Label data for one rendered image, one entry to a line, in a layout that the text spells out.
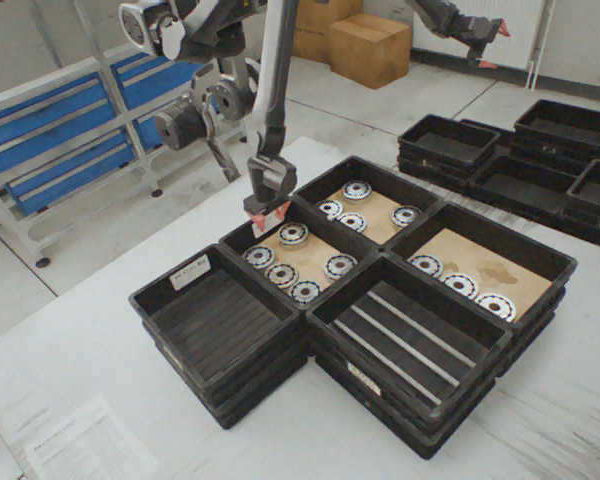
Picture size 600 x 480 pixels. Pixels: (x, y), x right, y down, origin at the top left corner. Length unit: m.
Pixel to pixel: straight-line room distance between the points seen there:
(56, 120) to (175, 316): 1.80
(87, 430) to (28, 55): 2.82
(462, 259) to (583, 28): 2.86
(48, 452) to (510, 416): 1.18
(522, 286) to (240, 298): 0.79
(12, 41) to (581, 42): 3.82
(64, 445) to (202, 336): 0.44
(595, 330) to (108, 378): 1.39
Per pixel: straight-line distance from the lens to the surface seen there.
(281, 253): 1.48
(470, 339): 1.28
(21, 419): 1.60
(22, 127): 2.94
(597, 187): 2.43
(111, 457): 1.40
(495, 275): 1.43
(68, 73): 2.94
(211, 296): 1.42
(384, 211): 1.60
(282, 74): 1.08
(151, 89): 3.21
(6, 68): 3.77
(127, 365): 1.54
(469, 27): 1.54
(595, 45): 4.11
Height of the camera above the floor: 1.86
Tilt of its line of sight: 43 degrees down
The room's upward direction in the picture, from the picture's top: 9 degrees counter-clockwise
